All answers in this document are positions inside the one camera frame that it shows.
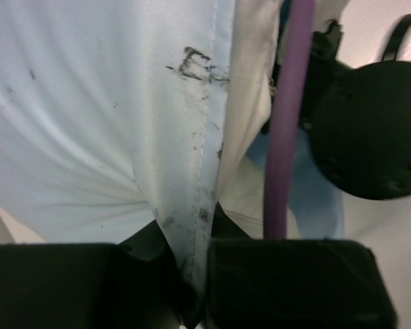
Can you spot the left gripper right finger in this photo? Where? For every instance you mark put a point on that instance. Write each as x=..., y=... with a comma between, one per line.
x=323, y=283

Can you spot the light blue pillowcase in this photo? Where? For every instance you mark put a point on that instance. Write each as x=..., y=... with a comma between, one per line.
x=112, y=115

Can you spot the white pillow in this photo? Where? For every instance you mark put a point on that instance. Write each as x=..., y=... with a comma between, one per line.
x=315, y=206

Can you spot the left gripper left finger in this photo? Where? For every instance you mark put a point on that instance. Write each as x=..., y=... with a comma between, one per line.
x=134, y=284

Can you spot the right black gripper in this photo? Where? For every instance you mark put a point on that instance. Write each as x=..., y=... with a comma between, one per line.
x=359, y=120

